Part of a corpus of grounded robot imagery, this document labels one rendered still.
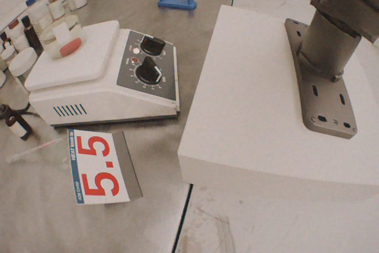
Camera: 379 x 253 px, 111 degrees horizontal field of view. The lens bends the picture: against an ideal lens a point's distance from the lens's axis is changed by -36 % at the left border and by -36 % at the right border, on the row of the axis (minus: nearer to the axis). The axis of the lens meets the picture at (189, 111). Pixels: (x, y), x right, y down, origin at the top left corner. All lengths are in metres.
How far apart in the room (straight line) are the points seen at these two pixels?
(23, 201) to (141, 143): 0.20
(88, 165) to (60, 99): 0.09
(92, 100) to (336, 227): 0.33
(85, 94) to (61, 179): 0.11
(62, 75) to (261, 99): 0.21
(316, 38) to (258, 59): 0.07
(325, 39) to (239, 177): 0.16
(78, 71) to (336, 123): 0.27
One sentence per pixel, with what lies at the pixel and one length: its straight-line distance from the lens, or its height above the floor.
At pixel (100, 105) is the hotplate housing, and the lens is 0.24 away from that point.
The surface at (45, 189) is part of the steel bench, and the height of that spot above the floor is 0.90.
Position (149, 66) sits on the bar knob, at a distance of 0.24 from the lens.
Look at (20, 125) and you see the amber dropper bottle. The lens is 0.35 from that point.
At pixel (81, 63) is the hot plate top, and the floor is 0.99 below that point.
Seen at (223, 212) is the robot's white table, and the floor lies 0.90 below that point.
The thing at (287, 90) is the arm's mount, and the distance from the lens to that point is 0.21.
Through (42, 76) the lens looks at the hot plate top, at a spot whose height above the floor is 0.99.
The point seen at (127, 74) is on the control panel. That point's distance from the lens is 0.24.
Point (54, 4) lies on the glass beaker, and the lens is 0.23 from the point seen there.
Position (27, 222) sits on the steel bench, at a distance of 0.30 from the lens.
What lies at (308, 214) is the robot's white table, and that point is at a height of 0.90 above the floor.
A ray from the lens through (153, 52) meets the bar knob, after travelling 0.28.
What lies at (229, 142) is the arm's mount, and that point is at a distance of 0.16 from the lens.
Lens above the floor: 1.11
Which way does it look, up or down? 53 degrees down
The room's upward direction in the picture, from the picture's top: 2 degrees counter-clockwise
